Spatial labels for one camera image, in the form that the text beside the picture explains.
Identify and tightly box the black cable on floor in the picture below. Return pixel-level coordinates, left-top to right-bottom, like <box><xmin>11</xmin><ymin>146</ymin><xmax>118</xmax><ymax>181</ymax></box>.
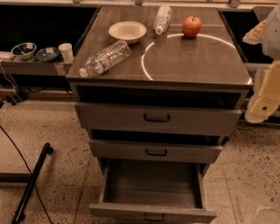
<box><xmin>0</xmin><ymin>118</ymin><xmax>54</xmax><ymax>224</ymax></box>

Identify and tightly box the grey side shelf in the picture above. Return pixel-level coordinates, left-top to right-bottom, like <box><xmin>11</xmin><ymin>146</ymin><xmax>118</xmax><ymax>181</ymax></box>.
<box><xmin>0</xmin><ymin>60</ymin><xmax>71</xmax><ymax>76</ymax></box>

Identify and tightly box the large clear water bottle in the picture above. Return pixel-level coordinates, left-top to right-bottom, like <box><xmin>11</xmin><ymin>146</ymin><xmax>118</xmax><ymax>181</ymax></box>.
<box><xmin>79</xmin><ymin>40</ymin><xmax>132</xmax><ymax>77</ymax></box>

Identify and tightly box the white paper cup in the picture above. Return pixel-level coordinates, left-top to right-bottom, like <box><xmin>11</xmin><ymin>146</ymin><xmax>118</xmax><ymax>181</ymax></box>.
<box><xmin>58</xmin><ymin>43</ymin><xmax>74</xmax><ymax>63</ymax></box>

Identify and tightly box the red apple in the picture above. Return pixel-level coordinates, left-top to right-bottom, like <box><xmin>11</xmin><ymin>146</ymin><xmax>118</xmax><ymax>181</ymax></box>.
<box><xmin>182</xmin><ymin>16</ymin><xmax>202</xmax><ymax>37</ymax></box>

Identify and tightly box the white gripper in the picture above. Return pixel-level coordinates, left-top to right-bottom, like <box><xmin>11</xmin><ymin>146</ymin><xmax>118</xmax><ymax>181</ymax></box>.
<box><xmin>245</xmin><ymin>60</ymin><xmax>280</xmax><ymax>123</ymax></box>

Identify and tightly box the dark blue bowl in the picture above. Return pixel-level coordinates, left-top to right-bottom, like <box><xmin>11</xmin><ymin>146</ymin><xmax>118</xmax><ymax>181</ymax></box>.
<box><xmin>35</xmin><ymin>47</ymin><xmax>60</xmax><ymax>62</ymax></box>

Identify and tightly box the grey drawer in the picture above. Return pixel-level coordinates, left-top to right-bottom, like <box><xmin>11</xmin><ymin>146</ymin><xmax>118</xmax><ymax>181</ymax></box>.
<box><xmin>75</xmin><ymin>103</ymin><xmax>241</xmax><ymax>136</ymax></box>
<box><xmin>90</xmin><ymin>139</ymin><xmax>222</xmax><ymax>163</ymax></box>
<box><xmin>90</xmin><ymin>160</ymin><xmax>217</xmax><ymax>224</ymax></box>

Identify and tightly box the grey drawer cabinet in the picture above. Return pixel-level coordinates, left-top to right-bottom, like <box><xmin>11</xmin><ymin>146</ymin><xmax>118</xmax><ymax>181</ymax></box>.
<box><xmin>65</xmin><ymin>5</ymin><xmax>255</xmax><ymax>224</ymax></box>

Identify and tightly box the white bowl with items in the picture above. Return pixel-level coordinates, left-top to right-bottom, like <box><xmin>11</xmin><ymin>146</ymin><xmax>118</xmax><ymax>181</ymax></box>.
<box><xmin>11</xmin><ymin>42</ymin><xmax>36</xmax><ymax>60</ymax></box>

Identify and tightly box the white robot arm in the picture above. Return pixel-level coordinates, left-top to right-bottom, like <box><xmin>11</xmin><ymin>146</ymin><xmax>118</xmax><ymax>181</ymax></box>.
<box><xmin>243</xmin><ymin>2</ymin><xmax>280</xmax><ymax>123</ymax></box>

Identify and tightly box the small clear water bottle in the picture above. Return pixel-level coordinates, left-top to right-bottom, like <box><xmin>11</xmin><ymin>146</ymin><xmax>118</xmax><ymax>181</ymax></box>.
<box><xmin>153</xmin><ymin>6</ymin><xmax>172</xmax><ymax>35</ymax></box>

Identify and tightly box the white power strip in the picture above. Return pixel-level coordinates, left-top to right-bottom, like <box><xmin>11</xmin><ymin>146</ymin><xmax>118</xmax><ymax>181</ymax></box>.
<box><xmin>0</xmin><ymin>51</ymin><xmax>14</xmax><ymax>61</ymax></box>

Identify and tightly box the black stand leg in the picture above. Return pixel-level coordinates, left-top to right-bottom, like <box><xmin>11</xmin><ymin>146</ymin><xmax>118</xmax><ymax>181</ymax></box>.
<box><xmin>0</xmin><ymin>143</ymin><xmax>53</xmax><ymax>224</ymax></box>

